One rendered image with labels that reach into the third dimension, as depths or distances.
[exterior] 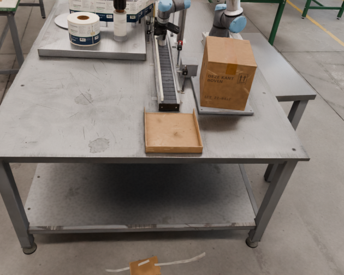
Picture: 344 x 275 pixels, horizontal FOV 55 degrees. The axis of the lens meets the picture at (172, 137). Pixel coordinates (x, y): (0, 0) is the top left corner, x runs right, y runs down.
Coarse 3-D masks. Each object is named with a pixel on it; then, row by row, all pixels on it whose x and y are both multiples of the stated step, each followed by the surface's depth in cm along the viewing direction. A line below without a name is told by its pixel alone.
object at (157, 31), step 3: (156, 18) 196; (156, 21) 195; (153, 24) 205; (156, 24) 200; (159, 24) 196; (162, 24) 195; (165, 24) 196; (156, 27) 200; (159, 27) 201; (162, 27) 201; (156, 30) 200; (159, 30) 201; (162, 30) 201; (165, 30) 201; (153, 33) 203; (156, 33) 204; (159, 33) 204; (162, 33) 204
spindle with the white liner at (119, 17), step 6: (114, 0) 204; (120, 0) 203; (114, 6) 206; (120, 6) 205; (114, 12) 209; (120, 12) 209; (126, 12) 212; (114, 18) 211; (120, 18) 210; (126, 18) 214; (114, 24) 214; (120, 24) 212; (126, 24) 216; (114, 30) 217; (120, 30) 215; (126, 30) 219; (114, 36) 220; (120, 36) 218
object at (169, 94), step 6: (162, 48) 218; (162, 54) 211; (168, 54) 212; (162, 60) 205; (168, 60) 206; (162, 66) 199; (168, 66) 200; (162, 72) 194; (168, 72) 194; (162, 78) 189; (168, 78) 189; (162, 84) 184; (168, 84) 184; (168, 90) 180; (174, 90) 180; (168, 96) 175; (174, 96) 176; (162, 102) 170; (168, 102) 171; (174, 102) 171
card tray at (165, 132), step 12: (144, 108) 168; (156, 120) 166; (168, 120) 167; (180, 120) 168; (192, 120) 169; (156, 132) 159; (168, 132) 160; (180, 132) 160; (192, 132) 161; (156, 144) 152; (168, 144) 153; (180, 144) 154; (192, 144) 154
